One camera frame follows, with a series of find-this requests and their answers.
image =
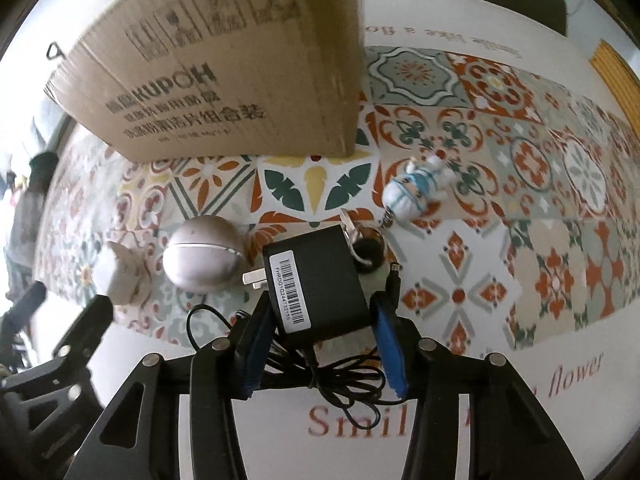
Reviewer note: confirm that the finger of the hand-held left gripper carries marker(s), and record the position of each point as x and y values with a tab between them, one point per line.
85	332
25	307

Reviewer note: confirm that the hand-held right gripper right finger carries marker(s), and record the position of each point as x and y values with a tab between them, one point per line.
390	345

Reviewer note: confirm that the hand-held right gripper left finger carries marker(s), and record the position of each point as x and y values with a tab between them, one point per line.
257	345

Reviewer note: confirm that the brown cardboard box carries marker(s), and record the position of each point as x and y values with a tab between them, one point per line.
225	60

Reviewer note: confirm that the white cube charger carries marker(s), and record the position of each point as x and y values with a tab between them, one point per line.
120	275

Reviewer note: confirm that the key with black fob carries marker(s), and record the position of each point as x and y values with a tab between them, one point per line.
370	250

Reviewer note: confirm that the silver egg-shaped device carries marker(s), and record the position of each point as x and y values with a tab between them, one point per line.
200	255

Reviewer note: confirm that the black upright vacuum cleaner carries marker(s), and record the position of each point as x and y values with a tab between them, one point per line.
53	52

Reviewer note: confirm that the slatted wooden box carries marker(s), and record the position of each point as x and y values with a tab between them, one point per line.
617	80

